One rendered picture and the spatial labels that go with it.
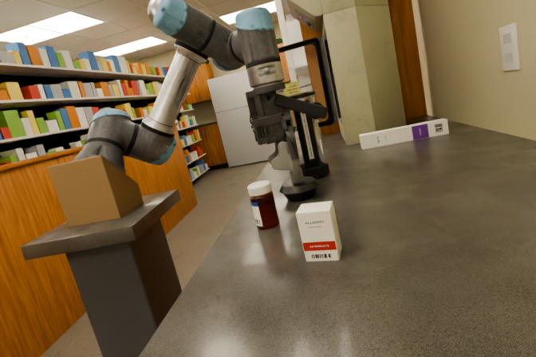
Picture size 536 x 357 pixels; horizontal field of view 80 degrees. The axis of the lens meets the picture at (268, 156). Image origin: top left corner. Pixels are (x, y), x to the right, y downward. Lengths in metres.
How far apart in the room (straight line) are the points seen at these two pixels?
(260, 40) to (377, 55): 0.69
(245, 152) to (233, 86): 1.31
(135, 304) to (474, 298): 0.88
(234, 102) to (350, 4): 5.19
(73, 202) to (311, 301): 0.81
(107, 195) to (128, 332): 0.41
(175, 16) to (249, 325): 0.57
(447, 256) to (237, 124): 5.97
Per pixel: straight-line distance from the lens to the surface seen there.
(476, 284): 0.41
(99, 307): 1.13
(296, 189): 0.69
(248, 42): 0.67
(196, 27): 0.72
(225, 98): 6.33
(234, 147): 6.39
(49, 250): 1.03
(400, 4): 1.65
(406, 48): 1.63
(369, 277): 0.42
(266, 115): 0.68
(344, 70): 1.20
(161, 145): 1.13
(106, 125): 1.11
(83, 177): 1.02
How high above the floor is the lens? 1.17
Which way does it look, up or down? 10 degrees down
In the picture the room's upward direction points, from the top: 13 degrees counter-clockwise
